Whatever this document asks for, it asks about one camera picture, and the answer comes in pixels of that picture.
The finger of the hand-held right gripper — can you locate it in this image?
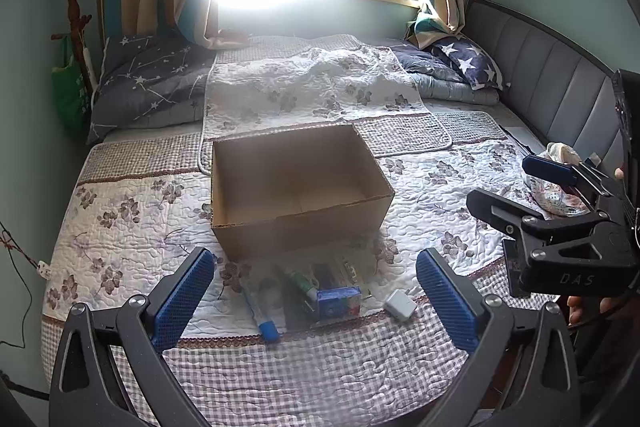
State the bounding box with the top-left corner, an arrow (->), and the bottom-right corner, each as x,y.
522,155 -> 621,200
466,188 -> 608,253

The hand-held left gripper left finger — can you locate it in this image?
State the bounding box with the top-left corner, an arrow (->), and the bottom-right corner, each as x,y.
48,247 -> 216,427

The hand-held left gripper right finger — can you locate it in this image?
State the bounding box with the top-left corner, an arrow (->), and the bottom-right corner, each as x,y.
415,248 -> 581,427

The white charger plug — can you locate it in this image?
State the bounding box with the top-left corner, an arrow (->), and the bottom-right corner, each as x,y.
383,289 -> 417,321

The white tube with blue cap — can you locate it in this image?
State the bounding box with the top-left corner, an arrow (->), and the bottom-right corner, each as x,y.
239,276 -> 280,344

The small blue carton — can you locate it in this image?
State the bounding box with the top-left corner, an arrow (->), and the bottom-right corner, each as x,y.
315,286 -> 363,321

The green toothpaste tube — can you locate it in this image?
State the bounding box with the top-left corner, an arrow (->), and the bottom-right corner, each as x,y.
282,266 -> 321,303

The brown cardboard box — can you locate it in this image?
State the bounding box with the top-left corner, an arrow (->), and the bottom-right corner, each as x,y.
210,123 -> 396,260

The person's right hand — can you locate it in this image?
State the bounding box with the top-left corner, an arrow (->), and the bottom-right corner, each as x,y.
566,294 -> 628,328

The white patterned cloth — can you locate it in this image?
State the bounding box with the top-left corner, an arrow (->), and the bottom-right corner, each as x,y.
530,142 -> 593,217

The grey padded headboard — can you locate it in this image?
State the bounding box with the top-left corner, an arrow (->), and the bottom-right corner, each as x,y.
465,0 -> 631,168

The navy star pillow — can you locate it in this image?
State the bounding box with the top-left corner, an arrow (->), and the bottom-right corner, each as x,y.
432,38 -> 503,90

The grey folded blanket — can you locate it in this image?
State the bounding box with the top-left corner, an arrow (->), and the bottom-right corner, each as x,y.
390,44 -> 501,105

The dark star-line pillow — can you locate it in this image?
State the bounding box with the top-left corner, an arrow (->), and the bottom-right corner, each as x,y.
86,33 -> 218,145

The floral quilted mat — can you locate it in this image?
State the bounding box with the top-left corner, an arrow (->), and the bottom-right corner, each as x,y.
197,34 -> 453,175

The green bag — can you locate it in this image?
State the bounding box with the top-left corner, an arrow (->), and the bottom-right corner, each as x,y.
51,34 -> 93,138

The long white power strip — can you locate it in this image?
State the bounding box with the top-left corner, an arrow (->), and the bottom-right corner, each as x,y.
82,47 -> 97,88

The thin black cable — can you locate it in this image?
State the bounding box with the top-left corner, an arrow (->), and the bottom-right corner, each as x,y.
0,219 -> 48,350

